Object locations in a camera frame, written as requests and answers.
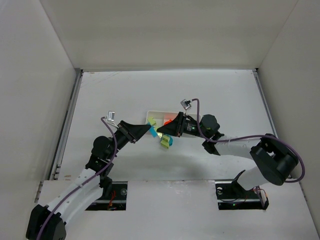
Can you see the teal green lego stack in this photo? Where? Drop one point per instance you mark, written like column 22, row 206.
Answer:
column 166, row 141

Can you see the teal long lego brick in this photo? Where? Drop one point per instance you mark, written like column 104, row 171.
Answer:
column 154, row 132

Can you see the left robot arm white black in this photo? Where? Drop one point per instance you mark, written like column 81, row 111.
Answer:
column 52, row 221

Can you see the right aluminium rail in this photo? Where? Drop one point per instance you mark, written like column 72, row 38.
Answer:
column 271, row 120

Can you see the left aluminium rail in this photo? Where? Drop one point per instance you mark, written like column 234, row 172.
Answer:
column 55, row 165

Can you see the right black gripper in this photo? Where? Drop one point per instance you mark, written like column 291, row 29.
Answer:
column 180, row 125

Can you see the aluminium rail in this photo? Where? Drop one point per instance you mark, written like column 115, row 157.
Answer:
column 271, row 120
column 55, row 165

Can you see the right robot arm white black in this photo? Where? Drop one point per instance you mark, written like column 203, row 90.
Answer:
column 216, row 143

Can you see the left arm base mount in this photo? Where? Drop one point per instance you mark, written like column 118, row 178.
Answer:
column 113, row 199

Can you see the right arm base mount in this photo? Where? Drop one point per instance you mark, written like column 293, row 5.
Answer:
column 231, row 196

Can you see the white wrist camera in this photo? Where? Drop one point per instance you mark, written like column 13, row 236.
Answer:
column 110, row 117
column 186, row 104

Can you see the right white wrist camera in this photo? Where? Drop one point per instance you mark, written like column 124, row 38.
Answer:
column 186, row 104

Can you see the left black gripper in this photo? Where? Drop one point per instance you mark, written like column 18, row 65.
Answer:
column 127, row 131

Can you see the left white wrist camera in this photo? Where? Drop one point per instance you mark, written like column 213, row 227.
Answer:
column 110, row 117

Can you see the white three-compartment tray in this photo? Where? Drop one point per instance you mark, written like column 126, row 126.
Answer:
column 159, row 117

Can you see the light green long brick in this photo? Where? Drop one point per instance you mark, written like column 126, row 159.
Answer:
column 152, row 121

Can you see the orange round lego piece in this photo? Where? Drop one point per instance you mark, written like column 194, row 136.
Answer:
column 169, row 117

